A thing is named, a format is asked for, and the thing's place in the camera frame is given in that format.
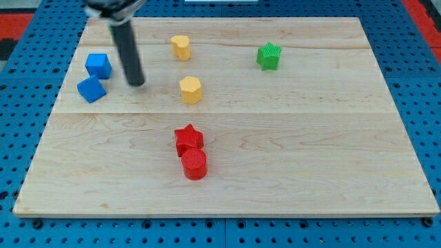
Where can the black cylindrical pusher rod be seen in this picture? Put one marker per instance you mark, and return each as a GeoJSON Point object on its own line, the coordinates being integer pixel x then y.
{"type": "Point", "coordinates": [125, 43]}

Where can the yellow hexagon block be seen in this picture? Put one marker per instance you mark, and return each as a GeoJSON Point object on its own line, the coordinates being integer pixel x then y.
{"type": "Point", "coordinates": [191, 90]}

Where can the green block behind rod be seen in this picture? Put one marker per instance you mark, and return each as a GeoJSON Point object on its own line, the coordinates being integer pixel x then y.
{"type": "Point", "coordinates": [111, 33]}

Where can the blue cube block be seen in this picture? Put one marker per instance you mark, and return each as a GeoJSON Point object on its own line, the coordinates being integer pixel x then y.
{"type": "Point", "coordinates": [98, 65]}

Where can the yellow heart block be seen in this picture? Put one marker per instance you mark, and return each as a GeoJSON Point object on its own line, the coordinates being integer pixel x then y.
{"type": "Point", "coordinates": [181, 47]}

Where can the blue tilted square block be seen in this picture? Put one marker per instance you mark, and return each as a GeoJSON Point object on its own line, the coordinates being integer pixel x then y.
{"type": "Point", "coordinates": [91, 89]}

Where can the red star block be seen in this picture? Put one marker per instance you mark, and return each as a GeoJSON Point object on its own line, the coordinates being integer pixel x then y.
{"type": "Point", "coordinates": [188, 138]}

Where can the green star block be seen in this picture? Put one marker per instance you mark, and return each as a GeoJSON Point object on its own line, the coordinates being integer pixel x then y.
{"type": "Point", "coordinates": [268, 56]}

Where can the red cylinder block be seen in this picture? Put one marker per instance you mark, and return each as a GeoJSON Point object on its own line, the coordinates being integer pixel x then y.
{"type": "Point", "coordinates": [194, 163]}

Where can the wooden board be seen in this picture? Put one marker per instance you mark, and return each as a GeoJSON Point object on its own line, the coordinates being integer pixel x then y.
{"type": "Point", "coordinates": [320, 137]}

